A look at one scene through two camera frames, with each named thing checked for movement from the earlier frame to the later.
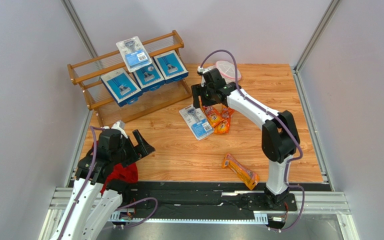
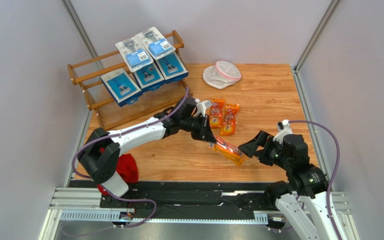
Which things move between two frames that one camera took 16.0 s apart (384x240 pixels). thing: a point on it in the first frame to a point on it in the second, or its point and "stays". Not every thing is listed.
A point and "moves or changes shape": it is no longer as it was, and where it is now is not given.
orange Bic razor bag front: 249,178 to 229,150
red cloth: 117,172 stays
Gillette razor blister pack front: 134,53 stays
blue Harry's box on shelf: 171,67 stays
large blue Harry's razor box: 151,78 stays
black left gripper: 139,150 to 205,131
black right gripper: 204,92 to 262,148
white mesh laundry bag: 227,70 stays
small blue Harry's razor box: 123,89 stays
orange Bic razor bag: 224,127 moves or changes shape
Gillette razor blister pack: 198,121 moves or changes shape
